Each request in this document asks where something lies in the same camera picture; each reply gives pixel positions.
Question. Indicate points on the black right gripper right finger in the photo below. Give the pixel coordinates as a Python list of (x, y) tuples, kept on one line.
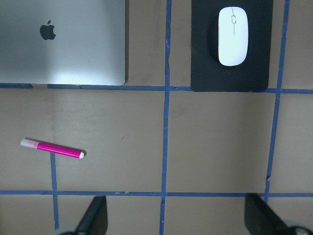
[(260, 219)]

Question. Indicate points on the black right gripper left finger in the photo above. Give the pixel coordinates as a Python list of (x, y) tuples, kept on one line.
[(95, 219)]

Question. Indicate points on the pink highlighter pen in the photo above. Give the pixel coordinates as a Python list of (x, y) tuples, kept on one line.
[(61, 150)]

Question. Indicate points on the white computer mouse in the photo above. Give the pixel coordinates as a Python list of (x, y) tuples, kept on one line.
[(232, 36)]

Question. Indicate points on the black mousepad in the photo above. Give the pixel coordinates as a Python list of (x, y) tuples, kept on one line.
[(207, 72)]

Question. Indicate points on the silver laptop notebook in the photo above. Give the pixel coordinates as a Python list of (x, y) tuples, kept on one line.
[(70, 42)]

